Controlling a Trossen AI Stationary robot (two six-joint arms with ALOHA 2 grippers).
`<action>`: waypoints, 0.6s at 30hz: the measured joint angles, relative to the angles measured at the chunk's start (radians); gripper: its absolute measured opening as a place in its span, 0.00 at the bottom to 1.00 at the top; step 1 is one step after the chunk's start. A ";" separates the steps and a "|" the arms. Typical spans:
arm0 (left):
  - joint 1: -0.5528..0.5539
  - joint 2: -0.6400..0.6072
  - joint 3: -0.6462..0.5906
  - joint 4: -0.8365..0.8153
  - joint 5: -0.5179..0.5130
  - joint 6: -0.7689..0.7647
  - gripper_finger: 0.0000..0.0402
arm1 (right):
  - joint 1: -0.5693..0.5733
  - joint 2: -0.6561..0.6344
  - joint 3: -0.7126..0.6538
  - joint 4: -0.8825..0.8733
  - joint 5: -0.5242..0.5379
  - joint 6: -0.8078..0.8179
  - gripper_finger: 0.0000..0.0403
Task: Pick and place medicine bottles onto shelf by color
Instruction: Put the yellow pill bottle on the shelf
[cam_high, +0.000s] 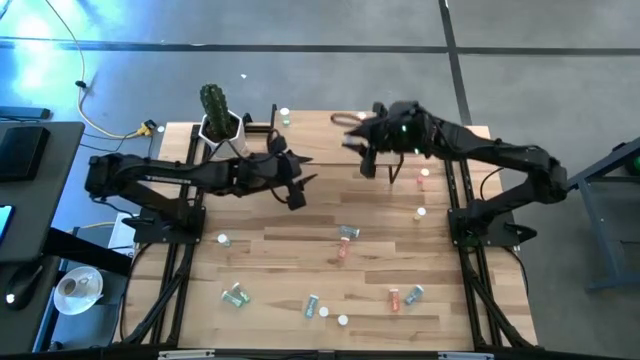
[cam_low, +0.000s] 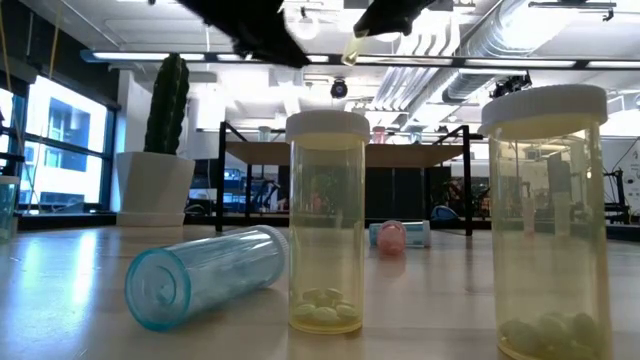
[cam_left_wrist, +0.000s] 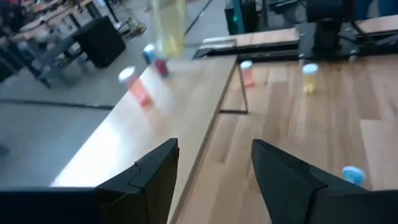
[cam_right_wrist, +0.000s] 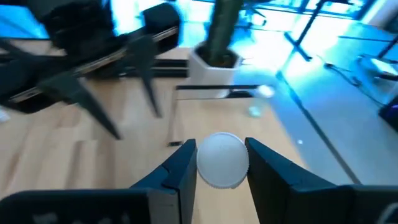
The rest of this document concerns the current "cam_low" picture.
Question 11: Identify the green cactus plant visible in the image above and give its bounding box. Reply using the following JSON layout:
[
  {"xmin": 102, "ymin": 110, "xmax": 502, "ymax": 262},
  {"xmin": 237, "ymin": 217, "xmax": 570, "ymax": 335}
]
[{"xmin": 142, "ymin": 52, "xmax": 191, "ymax": 156}]

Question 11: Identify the blue rounded chair back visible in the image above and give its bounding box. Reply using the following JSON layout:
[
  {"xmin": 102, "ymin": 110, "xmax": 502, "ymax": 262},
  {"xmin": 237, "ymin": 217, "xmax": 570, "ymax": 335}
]
[{"xmin": 429, "ymin": 204, "xmax": 459, "ymax": 224}]

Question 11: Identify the silver ceiling ventilation duct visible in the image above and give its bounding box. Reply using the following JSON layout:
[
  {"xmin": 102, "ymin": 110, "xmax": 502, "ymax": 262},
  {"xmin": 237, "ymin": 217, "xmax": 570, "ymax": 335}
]
[{"xmin": 369, "ymin": 0, "xmax": 551, "ymax": 121}]

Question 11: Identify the black ceiling dome camera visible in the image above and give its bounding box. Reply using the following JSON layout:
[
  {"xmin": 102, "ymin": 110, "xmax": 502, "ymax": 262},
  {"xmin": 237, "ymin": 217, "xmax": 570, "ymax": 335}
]
[{"xmin": 329, "ymin": 77, "xmax": 350, "ymax": 100}]

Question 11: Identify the yellow hanging strap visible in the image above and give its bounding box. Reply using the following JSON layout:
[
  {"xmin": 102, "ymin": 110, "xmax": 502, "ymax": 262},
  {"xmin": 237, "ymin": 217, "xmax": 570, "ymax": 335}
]
[
  {"xmin": 47, "ymin": 9, "xmax": 64, "ymax": 81},
  {"xmin": 0, "ymin": 0, "xmax": 12, "ymax": 81}
]

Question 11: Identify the black frame machine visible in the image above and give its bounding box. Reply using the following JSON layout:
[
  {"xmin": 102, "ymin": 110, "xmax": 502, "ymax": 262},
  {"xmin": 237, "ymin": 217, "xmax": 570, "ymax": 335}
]
[{"xmin": 602, "ymin": 167, "xmax": 632, "ymax": 226}]

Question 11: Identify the blue pill bottle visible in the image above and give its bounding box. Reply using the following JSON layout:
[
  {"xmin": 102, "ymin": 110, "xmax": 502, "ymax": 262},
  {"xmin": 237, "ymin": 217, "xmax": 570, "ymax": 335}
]
[{"xmin": 123, "ymin": 224, "xmax": 290, "ymax": 333}]

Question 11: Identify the white wall poster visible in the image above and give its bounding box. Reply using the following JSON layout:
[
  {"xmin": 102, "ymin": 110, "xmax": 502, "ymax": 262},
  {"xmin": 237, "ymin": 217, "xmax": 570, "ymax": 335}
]
[{"xmin": 622, "ymin": 149, "xmax": 640, "ymax": 216}]

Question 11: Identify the black ceiling mounted device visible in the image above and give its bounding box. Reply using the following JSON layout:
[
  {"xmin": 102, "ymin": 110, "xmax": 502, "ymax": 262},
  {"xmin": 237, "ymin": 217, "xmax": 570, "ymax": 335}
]
[{"xmin": 489, "ymin": 72, "xmax": 534, "ymax": 100}]

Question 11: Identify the window with dark frame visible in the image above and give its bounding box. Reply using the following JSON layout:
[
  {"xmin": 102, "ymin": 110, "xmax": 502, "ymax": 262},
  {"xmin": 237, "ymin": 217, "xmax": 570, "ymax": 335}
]
[{"xmin": 0, "ymin": 59, "xmax": 121, "ymax": 224}]

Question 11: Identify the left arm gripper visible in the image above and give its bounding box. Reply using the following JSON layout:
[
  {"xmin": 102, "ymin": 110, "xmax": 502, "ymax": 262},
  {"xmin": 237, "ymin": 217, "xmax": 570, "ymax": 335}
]
[{"xmin": 174, "ymin": 0, "xmax": 311, "ymax": 70}]

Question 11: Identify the yellow translucent medicine bottle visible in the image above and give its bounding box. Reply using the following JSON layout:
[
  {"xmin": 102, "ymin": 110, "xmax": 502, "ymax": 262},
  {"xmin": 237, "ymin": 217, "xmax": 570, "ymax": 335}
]
[
  {"xmin": 284, "ymin": 109, "xmax": 372, "ymax": 336},
  {"xmin": 477, "ymin": 83, "xmax": 615, "ymax": 360},
  {"xmin": 341, "ymin": 28, "xmax": 370, "ymax": 67}
]

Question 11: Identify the wooden shelf black metal frame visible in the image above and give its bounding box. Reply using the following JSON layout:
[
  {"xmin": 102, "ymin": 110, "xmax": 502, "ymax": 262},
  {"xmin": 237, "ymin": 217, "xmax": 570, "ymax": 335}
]
[{"xmin": 215, "ymin": 121, "xmax": 485, "ymax": 238}]

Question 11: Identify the black cabinet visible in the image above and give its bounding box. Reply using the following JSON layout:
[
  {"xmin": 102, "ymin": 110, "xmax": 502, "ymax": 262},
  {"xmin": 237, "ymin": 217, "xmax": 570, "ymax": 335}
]
[{"xmin": 363, "ymin": 166, "xmax": 454, "ymax": 220}]

